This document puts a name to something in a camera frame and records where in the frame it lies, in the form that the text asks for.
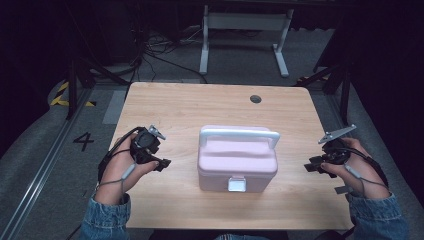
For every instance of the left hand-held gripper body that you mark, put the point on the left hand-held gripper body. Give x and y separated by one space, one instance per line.
145 144

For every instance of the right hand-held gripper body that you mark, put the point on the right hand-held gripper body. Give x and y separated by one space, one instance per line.
334 150

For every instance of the pink storage box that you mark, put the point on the pink storage box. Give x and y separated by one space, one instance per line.
237 160

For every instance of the person's right hand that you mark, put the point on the person's right hand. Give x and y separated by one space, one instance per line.
360 170

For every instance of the person's left hand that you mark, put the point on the person's left hand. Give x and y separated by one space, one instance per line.
117 173

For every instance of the wooden table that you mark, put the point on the wooden table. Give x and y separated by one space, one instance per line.
186 113

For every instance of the black tripod stand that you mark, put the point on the black tripod stand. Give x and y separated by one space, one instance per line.
86 76
336 80

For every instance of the person's left denim sleeve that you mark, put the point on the person's left denim sleeve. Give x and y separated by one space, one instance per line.
106 218

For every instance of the person's denim sleeve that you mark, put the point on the person's denim sleeve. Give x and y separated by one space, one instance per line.
378 217
106 218

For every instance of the person's right denim sleeve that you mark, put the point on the person's right denim sleeve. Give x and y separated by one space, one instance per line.
378 217

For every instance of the yellow black floor tape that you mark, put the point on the yellow black floor tape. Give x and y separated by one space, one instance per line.
66 98

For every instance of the metal floor rail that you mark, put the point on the metal floor rail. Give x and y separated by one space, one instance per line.
43 166

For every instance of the white metal desk frame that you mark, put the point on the white metal desk frame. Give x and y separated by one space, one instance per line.
243 36

